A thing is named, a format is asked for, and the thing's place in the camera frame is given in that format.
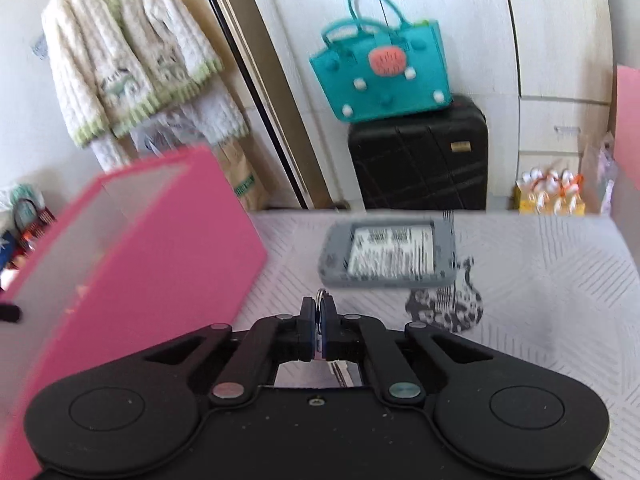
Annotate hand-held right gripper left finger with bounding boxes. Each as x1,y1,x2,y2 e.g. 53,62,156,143
142,296,318,406

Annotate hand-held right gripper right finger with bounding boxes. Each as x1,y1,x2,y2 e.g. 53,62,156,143
320,296,496,403

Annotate grey device with white label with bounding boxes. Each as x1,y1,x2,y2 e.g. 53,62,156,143
318,217,458,291

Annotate pink cardboard box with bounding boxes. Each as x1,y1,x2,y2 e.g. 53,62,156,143
0,142,271,480

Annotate striped gift bag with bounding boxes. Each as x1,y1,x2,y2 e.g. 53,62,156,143
0,182,57,281

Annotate brown paper bag green label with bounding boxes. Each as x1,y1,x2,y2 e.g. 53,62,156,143
215,137,271,211

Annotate black hard suitcase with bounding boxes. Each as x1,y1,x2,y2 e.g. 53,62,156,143
347,94,489,211

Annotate white printed plastic bag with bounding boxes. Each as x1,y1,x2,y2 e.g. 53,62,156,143
130,110,201,156

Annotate black clothes rack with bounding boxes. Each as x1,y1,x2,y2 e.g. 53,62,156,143
192,0,313,211

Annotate teal felt handbag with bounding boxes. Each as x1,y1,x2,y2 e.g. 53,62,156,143
308,0,453,123

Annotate white fluffy robe green trim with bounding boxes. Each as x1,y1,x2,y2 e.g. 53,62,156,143
41,0,251,171

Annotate clear plastic bag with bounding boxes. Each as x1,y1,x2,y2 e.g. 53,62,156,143
582,132,616,213

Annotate pink paper bag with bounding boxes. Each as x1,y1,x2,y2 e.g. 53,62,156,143
614,64,640,221

